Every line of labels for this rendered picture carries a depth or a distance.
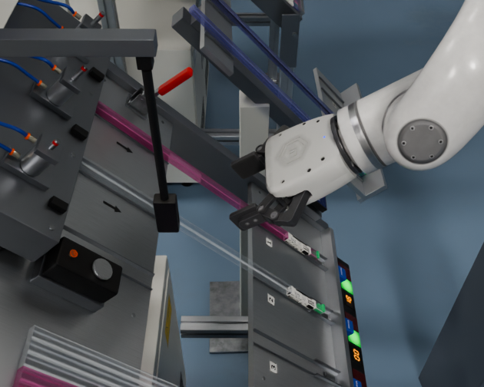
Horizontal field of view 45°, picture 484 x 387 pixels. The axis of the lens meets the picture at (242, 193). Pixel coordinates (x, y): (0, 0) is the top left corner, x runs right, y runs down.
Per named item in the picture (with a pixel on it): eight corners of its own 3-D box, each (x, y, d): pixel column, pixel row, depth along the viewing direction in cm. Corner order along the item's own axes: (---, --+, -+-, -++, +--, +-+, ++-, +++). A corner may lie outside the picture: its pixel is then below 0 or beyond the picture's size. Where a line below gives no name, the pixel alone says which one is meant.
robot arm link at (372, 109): (386, 179, 65) (389, 151, 73) (506, 128, 60) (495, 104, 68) (352, 114, 63) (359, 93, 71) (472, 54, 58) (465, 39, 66)
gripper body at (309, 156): (336, 93, 71) (258, 132, 76) (346, 150, 64) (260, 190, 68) (363, 132, 75) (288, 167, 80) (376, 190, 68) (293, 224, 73)
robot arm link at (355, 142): (351, 84, 69) (328, 96, 71) (361, 133, 63) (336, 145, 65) (380, 130, 74) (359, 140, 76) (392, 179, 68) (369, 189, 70)
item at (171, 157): (313, 255, 105) (319, 251, 104) (313, 261, 104) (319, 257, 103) (73, 90, 79) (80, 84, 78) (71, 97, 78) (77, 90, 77)
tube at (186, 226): (317, 308, 98) (323, 305, 97) (318, 315, 97) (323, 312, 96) (55, 145, 71) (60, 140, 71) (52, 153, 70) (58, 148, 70)
